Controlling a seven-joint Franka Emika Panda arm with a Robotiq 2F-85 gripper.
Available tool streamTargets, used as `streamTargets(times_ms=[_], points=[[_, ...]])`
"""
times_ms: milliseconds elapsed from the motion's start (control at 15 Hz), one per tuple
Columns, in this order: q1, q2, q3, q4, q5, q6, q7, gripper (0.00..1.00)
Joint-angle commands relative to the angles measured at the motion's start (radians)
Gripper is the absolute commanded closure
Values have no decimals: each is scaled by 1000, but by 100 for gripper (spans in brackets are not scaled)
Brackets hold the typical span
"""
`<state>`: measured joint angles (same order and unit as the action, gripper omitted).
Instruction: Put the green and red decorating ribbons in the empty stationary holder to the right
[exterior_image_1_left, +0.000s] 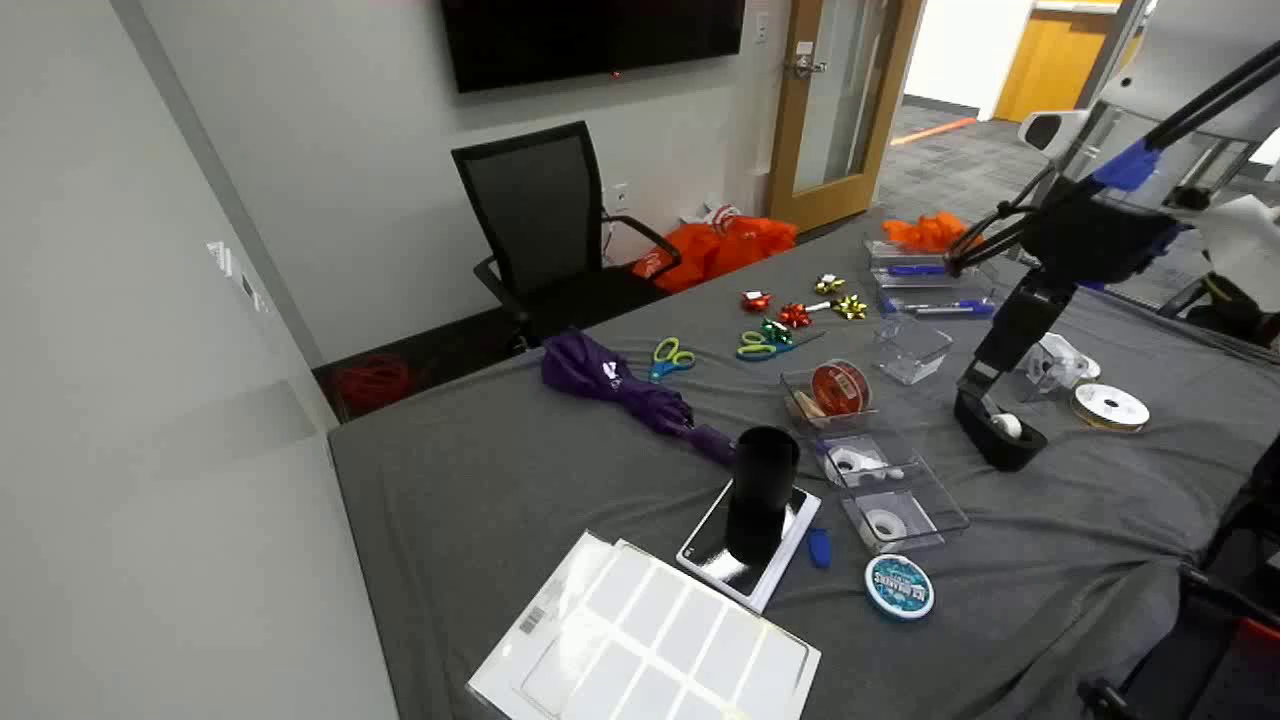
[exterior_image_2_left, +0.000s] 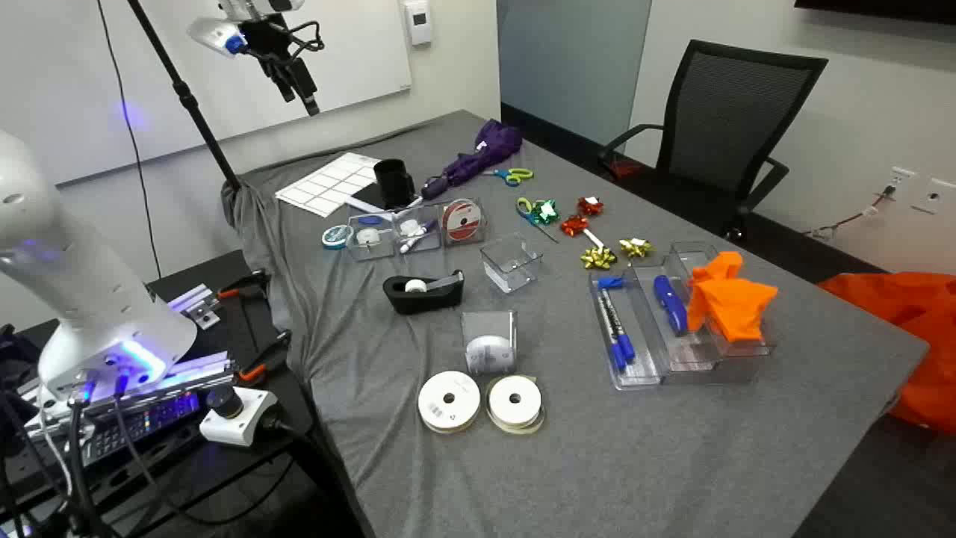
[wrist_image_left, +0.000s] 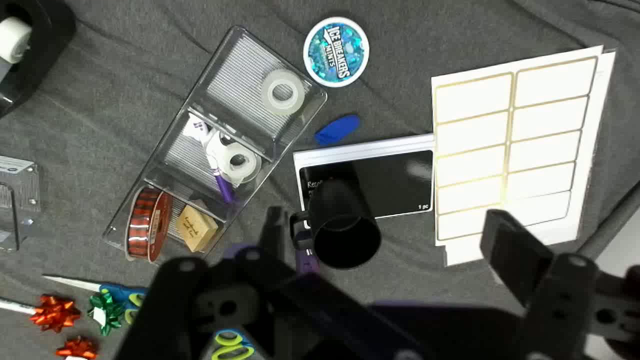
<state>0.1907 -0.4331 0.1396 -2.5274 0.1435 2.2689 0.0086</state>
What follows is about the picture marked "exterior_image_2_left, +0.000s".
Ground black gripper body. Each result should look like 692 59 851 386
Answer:
240 15 323 102

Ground green gift bow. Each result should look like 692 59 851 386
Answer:
531 199 559 223

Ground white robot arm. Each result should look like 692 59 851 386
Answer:
0 131 198 400

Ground small clear square holder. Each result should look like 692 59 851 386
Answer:
480 240 545 296

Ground white label sheet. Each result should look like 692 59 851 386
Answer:
279 151 376 217

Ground black tripod pole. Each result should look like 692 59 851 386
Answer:
125 0 243 192

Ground black cup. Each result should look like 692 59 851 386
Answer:
373 159 416 210

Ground blue tape roll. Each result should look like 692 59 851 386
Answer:
320 223 355 247

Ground clear tray with white tape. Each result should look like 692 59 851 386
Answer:
350 214 443 262

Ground red ribbon spool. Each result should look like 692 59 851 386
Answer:
440 193 483 247

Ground clear tray with spool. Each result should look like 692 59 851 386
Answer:
433 204 494 252

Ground black tape dispenser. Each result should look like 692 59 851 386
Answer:
383 271 467 313

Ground blue green scissors far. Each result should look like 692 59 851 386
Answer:
494 168 536 189

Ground blue green scissors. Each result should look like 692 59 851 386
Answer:
494 168 536 189
513 198 559 241

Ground blue green scissors near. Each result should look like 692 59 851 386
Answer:
513 198 559 241

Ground small red gift bow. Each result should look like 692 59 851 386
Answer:
577 193 603 217

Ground white ribbon spool left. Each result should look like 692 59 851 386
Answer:
418 371 480 432

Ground white ribbon spool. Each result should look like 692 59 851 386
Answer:
418 371 480 432
488 374 545 432

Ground large gold gift bow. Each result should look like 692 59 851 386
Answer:
580 244 619 271

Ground small gold gift bow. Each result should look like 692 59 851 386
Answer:
619 237 651 261

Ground white ribbon spool right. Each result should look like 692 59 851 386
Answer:
488 374 545 432

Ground clear tray with blue markers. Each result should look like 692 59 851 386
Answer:
588 274 664 391

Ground clear tray with blue pen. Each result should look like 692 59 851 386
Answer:
637 268 715 376

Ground blue cap marker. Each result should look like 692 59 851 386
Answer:
597 289 637 374

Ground black office chair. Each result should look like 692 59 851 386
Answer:
597 38 828 240

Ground orange bag on floor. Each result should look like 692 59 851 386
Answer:
825 271 956 435

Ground wall thermostat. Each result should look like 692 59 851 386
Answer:
403 0 433 47

